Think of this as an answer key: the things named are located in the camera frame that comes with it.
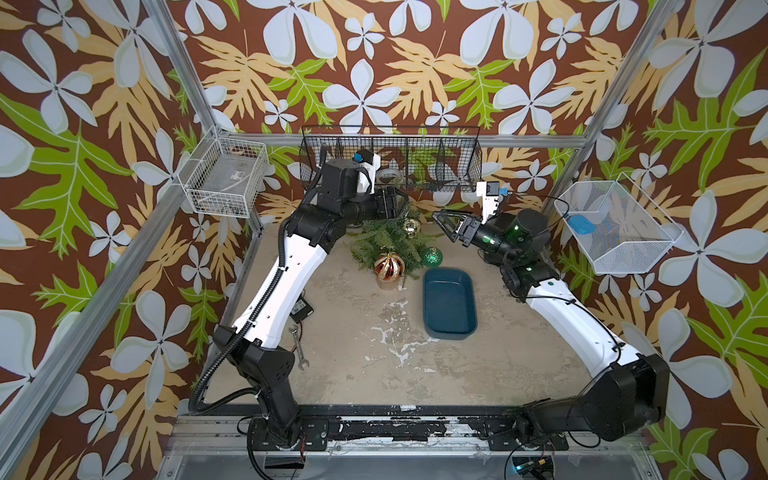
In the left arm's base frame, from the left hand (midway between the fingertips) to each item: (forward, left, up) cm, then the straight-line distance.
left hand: (400, 193), depth 67 cm
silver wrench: (-24, +28, -43) cm, 57 cm away
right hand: (-5, -8, -3) cm, 10 cm away
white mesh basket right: (+2, -62, -15) cm, 63 cm away
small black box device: (-8, +30, -42) cm, 52 cm away
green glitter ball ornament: (-6, -9, -16) cm, 19 cm away
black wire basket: (+32, -11, -11) cm, 35 cm away
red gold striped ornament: (-12, +2, -13) cm, 17 cm away
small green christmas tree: (-3, -2, -12) cm, 12 cm away
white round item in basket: (+30, +2, -17) cm, 35 cm away
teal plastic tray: (-6, -18, -41) cm, 45 cm away
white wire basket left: (+19, +51, -9) cm, 55 cm away
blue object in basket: (+7, -54, -17) cm, 57 cm away
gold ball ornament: (0, -4, -12) cm, 12 cm away
